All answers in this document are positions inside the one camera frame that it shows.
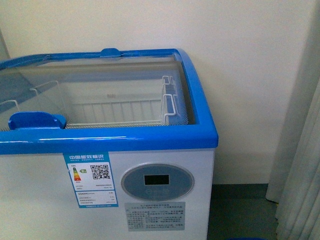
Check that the white curtain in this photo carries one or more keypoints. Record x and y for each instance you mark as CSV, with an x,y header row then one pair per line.
x,y
294,182

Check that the white wire freezer basket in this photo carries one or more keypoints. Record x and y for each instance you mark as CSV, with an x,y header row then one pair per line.
x,y
111,103

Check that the glass sliding freezer lid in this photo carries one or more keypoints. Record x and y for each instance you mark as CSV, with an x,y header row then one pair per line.
x,y
19,75

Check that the white chest freezer blue rim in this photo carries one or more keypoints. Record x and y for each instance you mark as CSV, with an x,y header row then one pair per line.
x,y
113,183

